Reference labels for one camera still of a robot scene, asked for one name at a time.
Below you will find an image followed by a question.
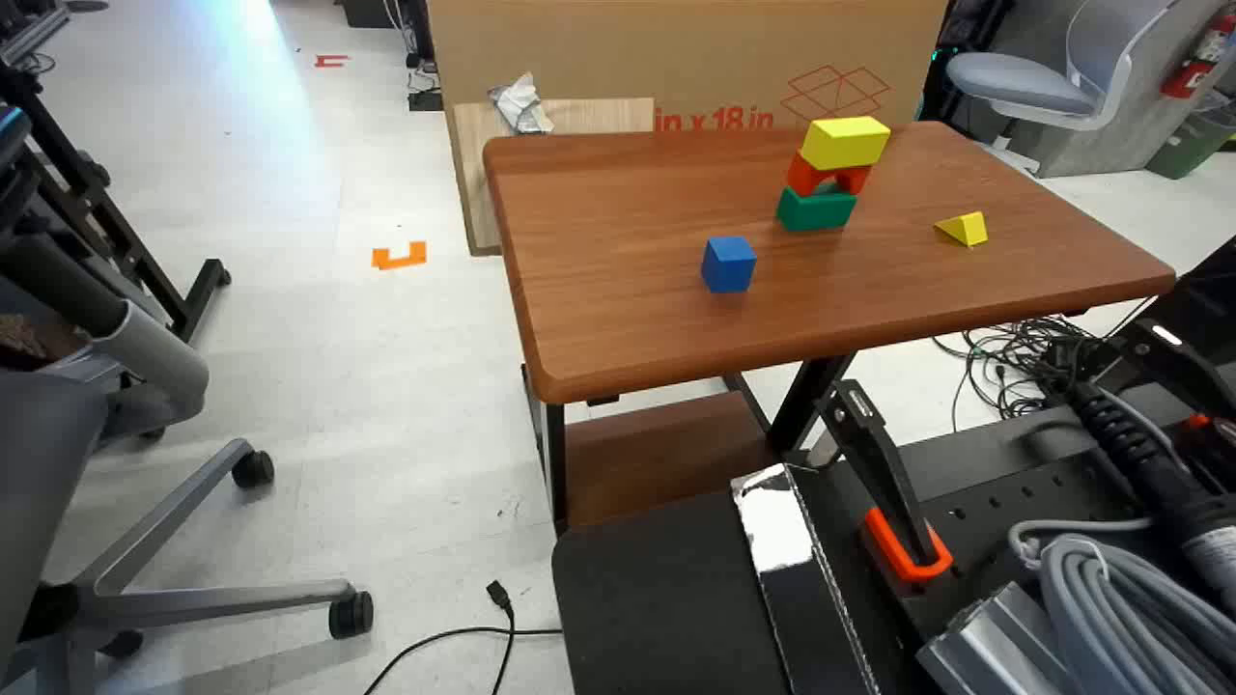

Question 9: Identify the light grey office chair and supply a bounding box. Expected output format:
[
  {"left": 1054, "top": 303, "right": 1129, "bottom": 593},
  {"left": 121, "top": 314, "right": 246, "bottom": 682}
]
[{"left": 942, "top": 0, "right": 1236, "bottom": 176}]

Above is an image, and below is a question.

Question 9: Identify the yellow wedge block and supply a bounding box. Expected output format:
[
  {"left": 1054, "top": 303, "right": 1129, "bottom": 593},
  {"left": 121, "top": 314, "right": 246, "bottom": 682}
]
[{"left": 931, "top": 209, "right": 991, "bottom": 252}]

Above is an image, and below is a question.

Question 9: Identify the orange floor tape marker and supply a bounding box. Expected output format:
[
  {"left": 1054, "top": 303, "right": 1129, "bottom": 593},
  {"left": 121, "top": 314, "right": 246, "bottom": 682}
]
[{"left": 365, "top": 240, "right": 432, "bottom": 275}]

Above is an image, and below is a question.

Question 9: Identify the orange arch block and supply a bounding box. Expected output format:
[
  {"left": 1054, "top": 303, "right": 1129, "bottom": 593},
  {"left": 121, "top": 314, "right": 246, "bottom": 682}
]
[{"left": 779, "top": 150, "right": 878, "bottom": 199}]

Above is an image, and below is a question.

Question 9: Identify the brown wooden table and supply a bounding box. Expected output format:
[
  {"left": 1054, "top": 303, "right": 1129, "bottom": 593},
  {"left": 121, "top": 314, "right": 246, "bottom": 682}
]
[{"left": 479, "top": 115, "right": 1176, "bottom": 538}]

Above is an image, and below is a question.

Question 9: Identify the thin black floor cable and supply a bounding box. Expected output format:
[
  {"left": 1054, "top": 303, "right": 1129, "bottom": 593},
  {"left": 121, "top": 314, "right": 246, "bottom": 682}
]
[{"left": 359, "top": 576, "right": 569, "bottom": 695}]

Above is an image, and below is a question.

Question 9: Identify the blue cube block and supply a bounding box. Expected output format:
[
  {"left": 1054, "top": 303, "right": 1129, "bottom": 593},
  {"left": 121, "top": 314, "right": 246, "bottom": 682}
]
[{"left": 700, "top": 233, "right": 761, "bottom": 296}]

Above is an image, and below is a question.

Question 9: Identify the grey coiled cable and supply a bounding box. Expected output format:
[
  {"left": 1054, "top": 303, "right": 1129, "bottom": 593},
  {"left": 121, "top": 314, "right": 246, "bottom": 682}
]
[{"left": 1009, "top": 516, "right": 1236, "bottom": 695}]

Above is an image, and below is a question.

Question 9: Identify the yellow rectangle block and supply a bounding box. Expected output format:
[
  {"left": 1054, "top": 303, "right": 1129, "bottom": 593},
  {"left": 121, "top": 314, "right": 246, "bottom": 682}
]
[{"left": 795, "top": 112, "right": 895, "bottom": 175}]

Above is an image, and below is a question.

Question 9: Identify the plywood board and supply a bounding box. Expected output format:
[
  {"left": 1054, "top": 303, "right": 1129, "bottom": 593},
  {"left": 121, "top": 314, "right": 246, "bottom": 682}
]
[{"left": 444, "top": 91, "right": 658, "bottom": 258}]

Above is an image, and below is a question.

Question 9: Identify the black metal stand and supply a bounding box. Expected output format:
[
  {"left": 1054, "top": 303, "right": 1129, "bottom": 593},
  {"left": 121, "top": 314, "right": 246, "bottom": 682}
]
[{"left": 0, "top": 54, "right": 237, "bottom": 343}]

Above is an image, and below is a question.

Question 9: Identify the green block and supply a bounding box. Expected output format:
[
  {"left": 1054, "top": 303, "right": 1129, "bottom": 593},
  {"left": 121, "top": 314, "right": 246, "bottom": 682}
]
[{"left": 771, "top": 185, "right": 862, "bottom": 240}]

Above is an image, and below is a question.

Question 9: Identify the red wall object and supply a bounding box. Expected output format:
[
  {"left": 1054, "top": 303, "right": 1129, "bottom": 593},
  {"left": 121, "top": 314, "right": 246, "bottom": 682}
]
[{"left": 1160, "top": 15, "right": 1229, "bottom": 105}]

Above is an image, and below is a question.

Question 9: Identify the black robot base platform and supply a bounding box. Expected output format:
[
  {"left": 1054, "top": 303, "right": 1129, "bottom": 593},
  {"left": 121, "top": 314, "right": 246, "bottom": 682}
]
[{"left": 551, "top": 236, "right": 1236, "bottom": 695}]

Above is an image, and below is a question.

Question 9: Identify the black clamp orange handle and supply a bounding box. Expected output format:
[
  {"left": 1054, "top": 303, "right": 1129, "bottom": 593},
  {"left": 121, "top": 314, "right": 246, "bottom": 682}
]
[{"left": 816, "top": 379, "right": 956, "bottom": 590}]

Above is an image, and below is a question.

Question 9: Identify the tangled floor cable bundle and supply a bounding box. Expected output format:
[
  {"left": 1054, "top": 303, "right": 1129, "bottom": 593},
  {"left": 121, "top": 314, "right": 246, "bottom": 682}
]
[{"left": 931, "top": 314, "right": 1095, "bottom": 437}]

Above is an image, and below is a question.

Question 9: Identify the thick black hose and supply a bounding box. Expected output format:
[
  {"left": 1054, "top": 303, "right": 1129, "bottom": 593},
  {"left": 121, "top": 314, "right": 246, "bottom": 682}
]
[{"left": 1035, "top": 359, "right": 1236, "bottom": 610}]

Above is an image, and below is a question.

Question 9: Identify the large cardboard box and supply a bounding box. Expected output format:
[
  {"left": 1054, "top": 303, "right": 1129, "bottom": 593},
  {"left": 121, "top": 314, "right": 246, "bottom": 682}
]
[{"left": 422, "top": 0, "right": 952, "bottom": 139}]

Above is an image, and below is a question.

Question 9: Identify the wooden shelf under table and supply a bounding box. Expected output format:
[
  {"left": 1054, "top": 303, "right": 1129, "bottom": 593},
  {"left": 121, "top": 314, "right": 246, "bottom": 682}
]
[{"left": 561, "top": 387, "right": 776, "bottom": 534}]

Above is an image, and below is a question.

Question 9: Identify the green bin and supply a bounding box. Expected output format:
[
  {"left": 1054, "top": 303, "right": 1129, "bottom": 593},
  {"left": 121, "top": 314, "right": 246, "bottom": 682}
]
[{"left": 1143, "top": 118, "right": 1229, "bottom": 180}]

